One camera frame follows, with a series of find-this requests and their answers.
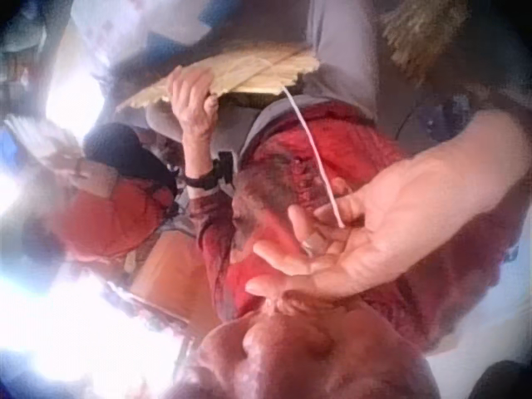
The person's left hand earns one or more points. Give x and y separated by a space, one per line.
192 112

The person's legs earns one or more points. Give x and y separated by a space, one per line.
341 50

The pale woven straw piece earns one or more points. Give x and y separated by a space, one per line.
37 137

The woven straw mat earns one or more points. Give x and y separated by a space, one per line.
249 70

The white and blue sheet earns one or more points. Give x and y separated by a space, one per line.
124 25

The loose straw bundle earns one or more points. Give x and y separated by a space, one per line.
420 33

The person's right hand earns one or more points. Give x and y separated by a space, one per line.
374 232

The black wrist band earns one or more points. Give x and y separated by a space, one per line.
210 176

